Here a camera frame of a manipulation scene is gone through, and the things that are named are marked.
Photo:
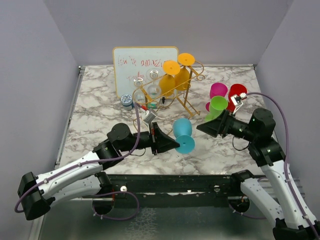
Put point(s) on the yellow framed whiteboard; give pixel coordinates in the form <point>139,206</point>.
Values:
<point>138,65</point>

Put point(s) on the gold wire glass rack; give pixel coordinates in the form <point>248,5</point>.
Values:
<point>196,73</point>

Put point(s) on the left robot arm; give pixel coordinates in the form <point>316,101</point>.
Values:
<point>85,176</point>

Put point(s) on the orange wine glass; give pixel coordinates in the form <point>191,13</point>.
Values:
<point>167,83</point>
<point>185,59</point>

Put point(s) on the green wine glass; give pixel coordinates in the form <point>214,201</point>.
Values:
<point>217,105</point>

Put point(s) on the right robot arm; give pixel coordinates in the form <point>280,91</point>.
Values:
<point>287,213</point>

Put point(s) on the front orange wine glass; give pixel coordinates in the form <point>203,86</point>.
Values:
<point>167,83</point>

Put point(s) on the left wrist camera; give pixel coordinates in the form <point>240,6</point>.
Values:
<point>148,116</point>

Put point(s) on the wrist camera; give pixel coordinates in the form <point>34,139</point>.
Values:
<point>148,116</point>
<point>237,101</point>

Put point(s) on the clear wine glass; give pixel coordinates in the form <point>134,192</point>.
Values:
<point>139,96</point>
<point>153,88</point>

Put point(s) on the red wine glass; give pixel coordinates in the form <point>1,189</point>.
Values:
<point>235,89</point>

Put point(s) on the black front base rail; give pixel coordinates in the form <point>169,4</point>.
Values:
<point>171,191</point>

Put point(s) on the rear orange wine glass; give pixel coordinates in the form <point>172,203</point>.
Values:
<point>185,59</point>

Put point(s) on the front clear wine glass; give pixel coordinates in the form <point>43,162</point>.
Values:
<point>139,96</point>

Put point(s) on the pink wine glass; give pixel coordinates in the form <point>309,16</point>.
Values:
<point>218,89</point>

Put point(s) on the rear clear wine glass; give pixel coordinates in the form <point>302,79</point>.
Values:
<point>153,88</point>

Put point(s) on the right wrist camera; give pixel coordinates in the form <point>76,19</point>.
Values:
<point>237,101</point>

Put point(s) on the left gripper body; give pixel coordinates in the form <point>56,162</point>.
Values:
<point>152,140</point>

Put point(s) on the blue white small can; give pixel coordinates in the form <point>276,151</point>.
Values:
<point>127,102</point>

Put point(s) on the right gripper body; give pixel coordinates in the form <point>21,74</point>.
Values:
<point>228,125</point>

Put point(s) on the teal wine glass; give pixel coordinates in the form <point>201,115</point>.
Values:
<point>182,131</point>

